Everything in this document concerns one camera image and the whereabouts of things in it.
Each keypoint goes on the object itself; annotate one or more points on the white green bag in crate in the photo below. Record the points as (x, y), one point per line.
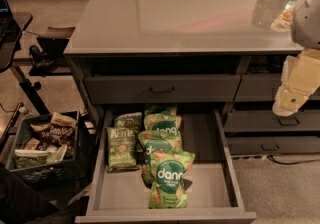
(29, 158)

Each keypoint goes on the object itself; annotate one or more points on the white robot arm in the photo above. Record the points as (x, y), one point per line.
(303, 21)

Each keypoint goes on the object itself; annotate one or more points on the grey counter cabinet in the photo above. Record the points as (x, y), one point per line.
(180, 37)

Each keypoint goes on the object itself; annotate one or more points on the grey right bottom drawer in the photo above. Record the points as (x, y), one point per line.
(274, 145)

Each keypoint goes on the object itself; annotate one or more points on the black desk with stand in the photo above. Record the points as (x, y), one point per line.
(12, 27)

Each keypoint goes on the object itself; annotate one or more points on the green dang chip bag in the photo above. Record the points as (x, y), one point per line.
(167, 169)
(162, 122)
(152, 140)

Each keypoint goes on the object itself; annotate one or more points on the grey top right drawer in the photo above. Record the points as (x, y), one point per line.
(258, 87)

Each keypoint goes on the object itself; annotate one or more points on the tan snack bag in crate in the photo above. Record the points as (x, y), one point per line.
(63, 120)

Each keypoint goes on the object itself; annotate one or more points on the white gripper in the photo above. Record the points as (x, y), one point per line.
(307, 21)

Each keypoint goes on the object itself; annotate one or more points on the grey right middle drawer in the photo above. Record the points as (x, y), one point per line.
(267, 121)

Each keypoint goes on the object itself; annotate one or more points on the open grey middle drawer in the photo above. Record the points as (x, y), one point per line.
(211, 185)

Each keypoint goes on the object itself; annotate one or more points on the green Kettle jalapeno chip bag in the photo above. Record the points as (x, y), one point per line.
(121, 148)

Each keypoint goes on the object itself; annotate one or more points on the rearmost green chip bag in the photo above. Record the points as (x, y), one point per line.
(167, 109)

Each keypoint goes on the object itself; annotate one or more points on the rear green Dang chip bag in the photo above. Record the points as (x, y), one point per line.
(162, 122)

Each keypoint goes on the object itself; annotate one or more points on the grey top left drawer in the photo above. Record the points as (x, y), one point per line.
(161, 88)

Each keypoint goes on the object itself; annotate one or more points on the dark green plastic crate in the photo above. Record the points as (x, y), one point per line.
(68, 170)

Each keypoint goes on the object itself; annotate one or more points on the front green Dang chip bag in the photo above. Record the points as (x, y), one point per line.
(167, 169)

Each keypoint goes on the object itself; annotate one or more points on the brown snack bag in crate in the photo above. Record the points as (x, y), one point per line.
(64, 136)

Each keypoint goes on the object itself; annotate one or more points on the middle green Dang chip bag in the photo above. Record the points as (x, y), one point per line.
(152, 140)

